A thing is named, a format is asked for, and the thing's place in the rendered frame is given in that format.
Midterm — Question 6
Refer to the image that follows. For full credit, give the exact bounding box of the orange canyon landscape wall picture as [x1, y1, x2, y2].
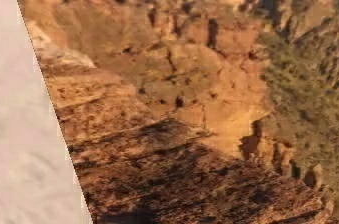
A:
[16, 0, 339, 224]

